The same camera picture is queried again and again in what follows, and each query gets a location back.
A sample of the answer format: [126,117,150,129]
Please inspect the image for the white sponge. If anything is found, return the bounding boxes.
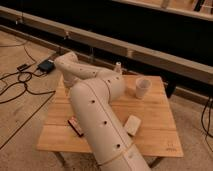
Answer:
[124,115,141,136]

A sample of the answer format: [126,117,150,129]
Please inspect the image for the small black device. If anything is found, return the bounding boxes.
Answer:
[17,64,29,72]

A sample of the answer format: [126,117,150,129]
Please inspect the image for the wooden table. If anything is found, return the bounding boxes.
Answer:
[37,75,183,158]

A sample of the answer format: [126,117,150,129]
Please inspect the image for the white paper cup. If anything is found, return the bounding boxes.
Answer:
[135,77,152,99]

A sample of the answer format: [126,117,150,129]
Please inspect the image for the black floor cables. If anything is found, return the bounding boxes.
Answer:
[0,39,56,105]

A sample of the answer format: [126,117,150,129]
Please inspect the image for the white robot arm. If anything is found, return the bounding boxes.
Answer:
[54,52,151,171]

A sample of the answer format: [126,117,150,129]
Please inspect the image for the black cable at right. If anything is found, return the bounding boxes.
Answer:
[200,96,213,153]

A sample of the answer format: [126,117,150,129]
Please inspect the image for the clear plastic bottle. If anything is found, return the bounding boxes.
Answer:
[114,62,122,75]

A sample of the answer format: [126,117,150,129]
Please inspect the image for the black power adapter box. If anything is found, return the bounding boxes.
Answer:
[38,60,55,73]

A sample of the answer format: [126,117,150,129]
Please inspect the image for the black and red box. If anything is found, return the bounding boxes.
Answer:
[68,117,83,137]

